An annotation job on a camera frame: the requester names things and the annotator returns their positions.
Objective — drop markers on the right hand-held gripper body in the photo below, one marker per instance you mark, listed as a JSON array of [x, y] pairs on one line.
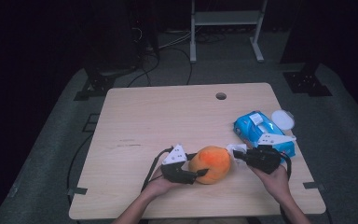
[[264, 158]]

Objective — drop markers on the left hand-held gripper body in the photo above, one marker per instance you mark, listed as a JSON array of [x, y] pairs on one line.
[[175, 172]]

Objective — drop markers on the white wet wipe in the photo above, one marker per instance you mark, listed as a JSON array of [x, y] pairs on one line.
[[237, 147]]

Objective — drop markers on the orange plush toy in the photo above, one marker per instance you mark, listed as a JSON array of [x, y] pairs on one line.
[[213, 165]]

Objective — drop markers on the blue wet wipes pack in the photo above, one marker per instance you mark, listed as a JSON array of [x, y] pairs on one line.
[[245, 127]]

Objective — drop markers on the person's left hand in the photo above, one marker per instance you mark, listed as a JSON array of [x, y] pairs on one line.
[[160, 186]]

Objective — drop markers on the person's right hand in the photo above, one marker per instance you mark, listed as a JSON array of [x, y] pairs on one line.
[[275, 185]]

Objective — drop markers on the white oval pack lid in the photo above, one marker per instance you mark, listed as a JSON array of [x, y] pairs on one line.
[[282, 119]]

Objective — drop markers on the black tape strip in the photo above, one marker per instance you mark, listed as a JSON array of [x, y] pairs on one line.
[[77, 191], [313, 185]]

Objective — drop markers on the black stand base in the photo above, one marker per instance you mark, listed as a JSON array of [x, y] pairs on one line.
[[98, 84], [306, 82]]

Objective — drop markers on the white metal stand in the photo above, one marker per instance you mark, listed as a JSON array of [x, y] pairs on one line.
[[227, 17]]

